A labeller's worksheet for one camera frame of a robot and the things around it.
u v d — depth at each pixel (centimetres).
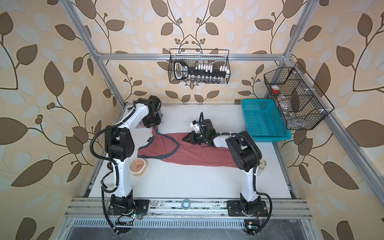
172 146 98
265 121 109
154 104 75
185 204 75
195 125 91
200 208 75
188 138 89
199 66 82
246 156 54
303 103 72
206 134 80
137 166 85
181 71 85
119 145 56
